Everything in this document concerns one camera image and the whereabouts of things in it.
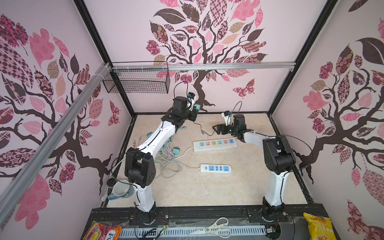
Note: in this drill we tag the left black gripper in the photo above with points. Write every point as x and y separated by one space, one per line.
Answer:
193 113

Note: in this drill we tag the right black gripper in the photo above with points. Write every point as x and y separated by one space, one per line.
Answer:
222 126

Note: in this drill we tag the long multicolour power strip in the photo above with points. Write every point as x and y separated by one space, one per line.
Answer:
219 144

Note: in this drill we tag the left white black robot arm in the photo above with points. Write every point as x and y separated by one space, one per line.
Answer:
140 166

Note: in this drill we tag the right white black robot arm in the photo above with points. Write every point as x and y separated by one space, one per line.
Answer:
278 156

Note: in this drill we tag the small blue-socket power strip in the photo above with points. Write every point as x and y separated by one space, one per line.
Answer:
215 169

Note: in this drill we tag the white mug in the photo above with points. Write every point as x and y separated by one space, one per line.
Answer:
121 190

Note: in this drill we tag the yellow snack bag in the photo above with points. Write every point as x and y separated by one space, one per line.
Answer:
320 228

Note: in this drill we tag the red yellow snack packet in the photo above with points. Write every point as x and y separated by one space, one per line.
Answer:
98 231

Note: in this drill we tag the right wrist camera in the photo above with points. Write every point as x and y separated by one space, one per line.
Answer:
227 117

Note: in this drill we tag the black wire basket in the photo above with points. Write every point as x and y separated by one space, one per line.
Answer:
136 77

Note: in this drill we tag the black mounting rail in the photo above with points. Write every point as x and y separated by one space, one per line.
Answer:
162 215

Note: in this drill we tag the aluminium frame bar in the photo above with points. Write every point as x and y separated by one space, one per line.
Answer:
23 180

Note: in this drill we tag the white handled scissors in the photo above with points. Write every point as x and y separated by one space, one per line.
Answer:
218 228

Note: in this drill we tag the white slotted cable duct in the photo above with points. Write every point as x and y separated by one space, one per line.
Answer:
188 232

